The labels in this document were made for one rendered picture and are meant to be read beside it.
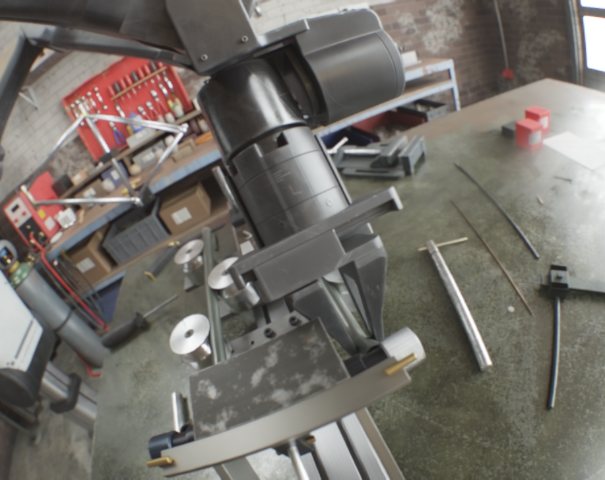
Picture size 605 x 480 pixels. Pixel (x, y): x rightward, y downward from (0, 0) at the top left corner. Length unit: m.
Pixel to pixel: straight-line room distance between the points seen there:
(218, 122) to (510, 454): 0.33
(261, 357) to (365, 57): 0.18
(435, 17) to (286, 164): 3.10
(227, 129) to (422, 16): 2.99
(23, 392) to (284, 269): 0.73
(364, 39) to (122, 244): 1.87
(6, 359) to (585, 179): 1.16
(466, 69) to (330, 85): 3.31
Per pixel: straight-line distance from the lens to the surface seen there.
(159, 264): 0.67
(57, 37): 0.62
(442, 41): 3.25
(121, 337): 0.56
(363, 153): 0.68
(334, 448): 0.27
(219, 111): 0.18
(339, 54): 0.19
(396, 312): 0.36
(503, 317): 0.35
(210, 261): 0.41
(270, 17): 2.49
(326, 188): 0.17
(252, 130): 0.17
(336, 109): 0.19
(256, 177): 0.17
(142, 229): 1.89
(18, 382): 0.78
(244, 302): 0.36
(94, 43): 0.54
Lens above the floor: 1.17
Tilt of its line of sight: 35 degrees down
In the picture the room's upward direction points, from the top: 24 degrees counter-clockwise
